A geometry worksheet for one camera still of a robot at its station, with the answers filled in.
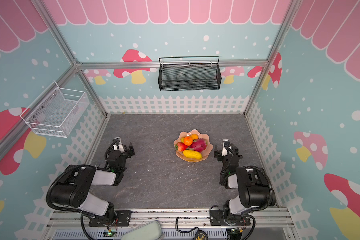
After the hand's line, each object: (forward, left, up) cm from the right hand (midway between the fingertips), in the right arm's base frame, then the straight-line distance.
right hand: (224, 144), depth 90 cm
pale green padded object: (-43, +40, -7) cm, 59 cm away
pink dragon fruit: (0, +16, -1) cm, 16 cm away
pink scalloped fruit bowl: (-3, +27, -7) cm, 28 cm away
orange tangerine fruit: (+3, +22, 0) cm, 22 cm away
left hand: (+1, +62, -2) cm, 62 cm away
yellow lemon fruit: (-4, +19, -5) cm, 20 cm away
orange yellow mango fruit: (+8, +18, -4) cm, 20 cm away
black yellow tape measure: (-45, +17, -7) cm, 48 cm away
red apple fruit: (0, +27, -2) cm, 27 cm away
